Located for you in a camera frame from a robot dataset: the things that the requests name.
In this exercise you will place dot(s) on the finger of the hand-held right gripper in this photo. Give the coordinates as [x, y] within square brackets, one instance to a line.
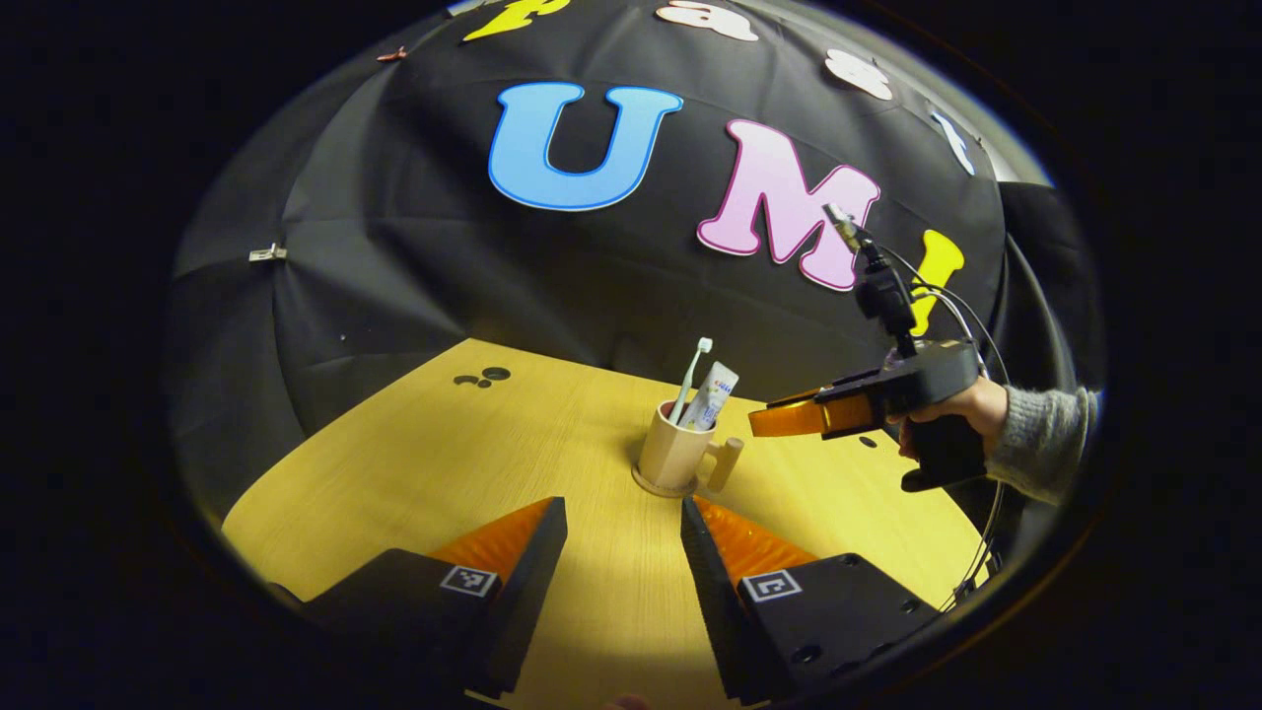
[789, 419]
[848, 390]

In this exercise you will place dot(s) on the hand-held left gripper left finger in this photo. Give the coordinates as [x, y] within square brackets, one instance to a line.
[532, 602]

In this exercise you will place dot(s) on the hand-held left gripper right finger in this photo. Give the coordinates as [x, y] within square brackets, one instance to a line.
[710, 602]

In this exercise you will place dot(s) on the white toothpaste tube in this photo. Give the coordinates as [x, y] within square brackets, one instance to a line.
[715, 394]

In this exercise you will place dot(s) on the pale green toothbrush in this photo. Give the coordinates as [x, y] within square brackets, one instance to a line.
[704, 345]

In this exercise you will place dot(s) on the round cork coaster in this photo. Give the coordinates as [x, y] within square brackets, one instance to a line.
[663, 493]

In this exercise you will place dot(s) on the wooden desktop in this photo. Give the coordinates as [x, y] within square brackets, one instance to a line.
[444, 473]

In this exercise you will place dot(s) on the black backdrop cloth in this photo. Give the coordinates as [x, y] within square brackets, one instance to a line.
[444, 276]

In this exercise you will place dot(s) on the white cloth clip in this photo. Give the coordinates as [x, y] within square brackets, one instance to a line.
[268, 253]

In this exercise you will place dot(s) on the pink cloth clip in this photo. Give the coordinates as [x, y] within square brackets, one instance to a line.
[391, 54]

